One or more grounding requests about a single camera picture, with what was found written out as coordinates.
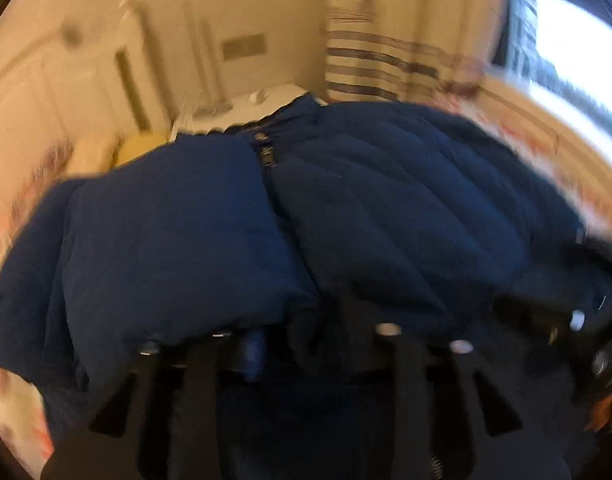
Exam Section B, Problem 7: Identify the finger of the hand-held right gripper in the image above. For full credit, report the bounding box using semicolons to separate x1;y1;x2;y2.
493;294;587;347

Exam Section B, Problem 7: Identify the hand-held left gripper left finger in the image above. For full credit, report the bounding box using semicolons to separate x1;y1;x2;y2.
88;331;267;480

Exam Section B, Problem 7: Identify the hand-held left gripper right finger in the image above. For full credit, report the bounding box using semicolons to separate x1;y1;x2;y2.
375;322;524;480

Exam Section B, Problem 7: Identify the navy blue down jacket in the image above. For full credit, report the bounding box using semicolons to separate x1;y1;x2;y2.
0;95;612;480

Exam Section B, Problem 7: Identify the person's right hand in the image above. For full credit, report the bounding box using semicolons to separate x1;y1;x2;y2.
584;394;612;436

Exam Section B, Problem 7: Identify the white windowsill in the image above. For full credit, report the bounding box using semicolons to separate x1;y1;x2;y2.
483;75;612;203

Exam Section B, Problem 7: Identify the yellow pillow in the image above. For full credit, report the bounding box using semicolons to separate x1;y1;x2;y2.
113;132;175;167

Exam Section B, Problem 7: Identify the white nightstand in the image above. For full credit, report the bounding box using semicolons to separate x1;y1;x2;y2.
173;85;314;135

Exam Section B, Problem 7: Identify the cream pillow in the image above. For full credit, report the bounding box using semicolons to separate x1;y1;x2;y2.
65;135;123;177

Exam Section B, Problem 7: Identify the dark framed window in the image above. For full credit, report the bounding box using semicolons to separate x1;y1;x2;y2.
490;0;612;128

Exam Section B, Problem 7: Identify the white bed headboard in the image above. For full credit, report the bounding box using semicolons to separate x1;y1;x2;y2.
0;0;174;211

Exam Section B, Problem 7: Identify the striped patterned curtain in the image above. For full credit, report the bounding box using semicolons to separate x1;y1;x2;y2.
322;0;514;105

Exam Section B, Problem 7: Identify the wall socket plate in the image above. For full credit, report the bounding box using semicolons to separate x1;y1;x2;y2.
221;33;267;60

